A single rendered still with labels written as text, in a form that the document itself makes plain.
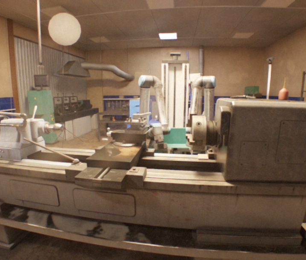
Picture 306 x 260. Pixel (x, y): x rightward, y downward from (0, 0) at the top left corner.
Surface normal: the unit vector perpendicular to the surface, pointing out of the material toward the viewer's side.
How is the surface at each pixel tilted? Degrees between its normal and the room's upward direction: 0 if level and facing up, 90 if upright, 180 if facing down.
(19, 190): 90
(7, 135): 70
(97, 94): 90
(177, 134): 90
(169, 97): 90
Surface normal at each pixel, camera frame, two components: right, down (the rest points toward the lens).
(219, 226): -0.15, 0.20
